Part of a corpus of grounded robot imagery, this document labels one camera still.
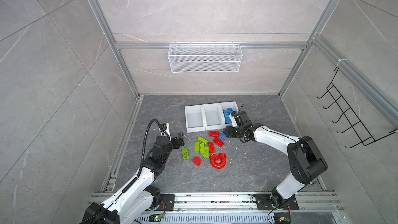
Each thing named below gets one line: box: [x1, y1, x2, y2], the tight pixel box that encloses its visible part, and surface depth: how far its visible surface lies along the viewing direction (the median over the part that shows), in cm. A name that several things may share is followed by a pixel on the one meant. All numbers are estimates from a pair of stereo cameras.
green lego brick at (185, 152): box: [181, 147, 190, 160], surface depth 90 cm
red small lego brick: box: [192, 156, 202, 166], surface depth 87 cm
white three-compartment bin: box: [184, 101, 239, 133], surface depth 106 cm
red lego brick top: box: [208, 131, 220, 138], surface depth 99 cm
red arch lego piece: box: [209, 153, 227, 170], surface depth 88 cm
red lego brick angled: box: [213, 136, 225, 148], surface depth 95 cm
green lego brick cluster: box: [194, 136, 210, 159], surface depth 92 cm
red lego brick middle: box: [208, 142, 216, 154], surface depth 92 cm
